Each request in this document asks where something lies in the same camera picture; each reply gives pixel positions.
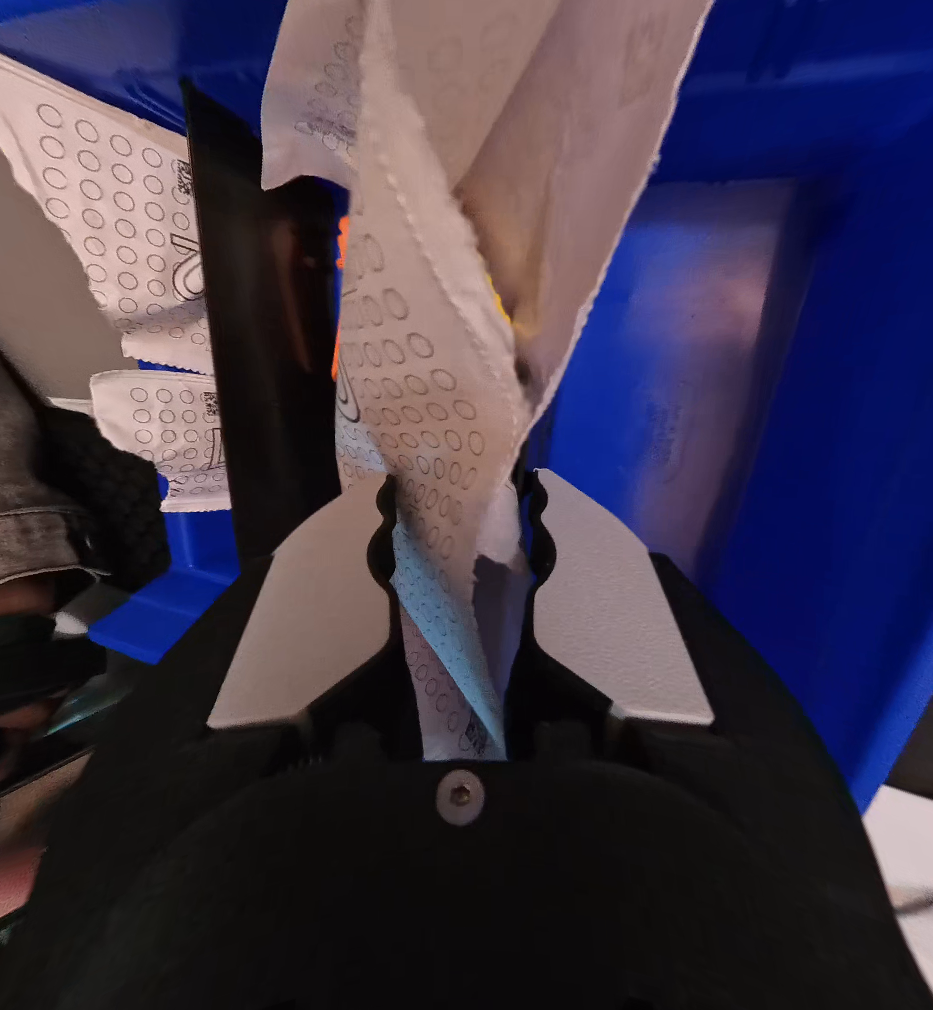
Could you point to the torn white paper bag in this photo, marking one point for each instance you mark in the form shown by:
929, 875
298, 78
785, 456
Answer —
427, 355

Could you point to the large printed white paper bag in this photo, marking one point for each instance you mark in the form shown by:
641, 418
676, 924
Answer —
103, 197

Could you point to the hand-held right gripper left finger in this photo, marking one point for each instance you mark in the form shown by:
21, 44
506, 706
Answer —
309, 631

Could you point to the blue plastic bin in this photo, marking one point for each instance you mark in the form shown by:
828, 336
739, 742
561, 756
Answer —
829, 394

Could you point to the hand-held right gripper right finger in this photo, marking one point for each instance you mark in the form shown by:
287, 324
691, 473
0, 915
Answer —
616, 631

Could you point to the person's left forearm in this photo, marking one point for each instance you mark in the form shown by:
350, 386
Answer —
1, 473

